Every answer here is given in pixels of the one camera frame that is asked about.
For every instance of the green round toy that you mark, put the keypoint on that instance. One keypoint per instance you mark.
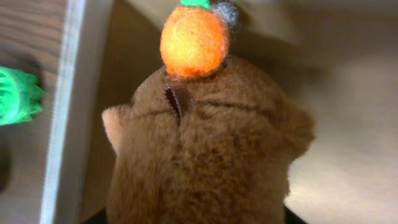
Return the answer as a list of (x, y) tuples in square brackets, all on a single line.
[(20, 96)]

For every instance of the white cardboard box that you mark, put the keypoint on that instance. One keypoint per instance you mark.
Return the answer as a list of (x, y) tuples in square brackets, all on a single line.
[(336, 58)]

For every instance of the brown plush capybara toy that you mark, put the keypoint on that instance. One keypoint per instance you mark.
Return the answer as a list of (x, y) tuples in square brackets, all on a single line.
[(208, 138)]

